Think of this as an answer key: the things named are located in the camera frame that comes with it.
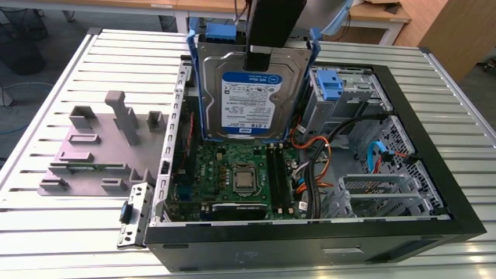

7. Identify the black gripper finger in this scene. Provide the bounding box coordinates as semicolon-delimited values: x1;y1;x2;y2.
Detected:
243;0;309;71

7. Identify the hard disk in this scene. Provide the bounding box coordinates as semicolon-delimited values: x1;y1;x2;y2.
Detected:
186;17;323;145

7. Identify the blue data wire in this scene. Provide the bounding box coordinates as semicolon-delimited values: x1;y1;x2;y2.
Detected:
366;140;407;175

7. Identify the red power wire black plug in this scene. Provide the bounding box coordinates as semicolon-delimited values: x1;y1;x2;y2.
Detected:
382;152;422;172

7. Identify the metal disk bay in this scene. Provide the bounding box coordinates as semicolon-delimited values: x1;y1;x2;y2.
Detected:
337;173;443;219

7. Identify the blue drive bay latch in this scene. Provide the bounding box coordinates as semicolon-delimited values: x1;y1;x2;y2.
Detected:
317;69;346;101

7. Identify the wooden desk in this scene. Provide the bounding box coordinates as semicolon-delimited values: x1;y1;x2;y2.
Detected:
341;0;413;46

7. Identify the metal optical drive cage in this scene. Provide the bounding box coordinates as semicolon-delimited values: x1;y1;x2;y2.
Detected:
301;68;393;146

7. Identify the white workbench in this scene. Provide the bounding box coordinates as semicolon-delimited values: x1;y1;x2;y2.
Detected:
0;0;251;34

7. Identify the wooden cabinet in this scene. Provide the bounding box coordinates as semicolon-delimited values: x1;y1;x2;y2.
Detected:
394;0;496;84

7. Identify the black RAM slot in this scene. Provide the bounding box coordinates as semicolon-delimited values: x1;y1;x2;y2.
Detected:
274;144;295;214
266;144;286;214

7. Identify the silver CPU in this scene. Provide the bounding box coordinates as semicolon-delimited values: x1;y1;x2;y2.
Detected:
231;170;258;189

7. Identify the green motherboard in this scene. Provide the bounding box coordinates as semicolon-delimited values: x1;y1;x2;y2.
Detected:
170;142;311;221

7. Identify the CPU socket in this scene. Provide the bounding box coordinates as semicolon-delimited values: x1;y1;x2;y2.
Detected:
229;163;263;199

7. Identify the grey parts rack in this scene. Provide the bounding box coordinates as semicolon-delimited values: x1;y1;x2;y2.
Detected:
35;90;171;198

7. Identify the black graphics card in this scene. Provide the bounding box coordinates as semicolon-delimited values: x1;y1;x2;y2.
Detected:
202;202;269;221

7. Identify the black waste bin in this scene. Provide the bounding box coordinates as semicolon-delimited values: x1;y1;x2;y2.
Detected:
0;7;50;76

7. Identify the green RAM stick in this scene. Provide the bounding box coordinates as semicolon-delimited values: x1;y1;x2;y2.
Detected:
66;164;126;172

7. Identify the black PC case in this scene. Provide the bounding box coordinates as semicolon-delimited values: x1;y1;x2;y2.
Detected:
143;54;489;273

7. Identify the thin red wire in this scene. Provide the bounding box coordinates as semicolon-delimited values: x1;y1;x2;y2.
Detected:
179;112;195;177

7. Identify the orange power wire bundle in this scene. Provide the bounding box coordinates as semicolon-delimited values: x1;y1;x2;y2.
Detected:
290;135;335;192

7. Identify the black case cable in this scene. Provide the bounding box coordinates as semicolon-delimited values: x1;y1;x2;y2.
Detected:
306;115;389;220

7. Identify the metal expansion card bracket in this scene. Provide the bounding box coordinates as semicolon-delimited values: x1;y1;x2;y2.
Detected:
117;182;153;251

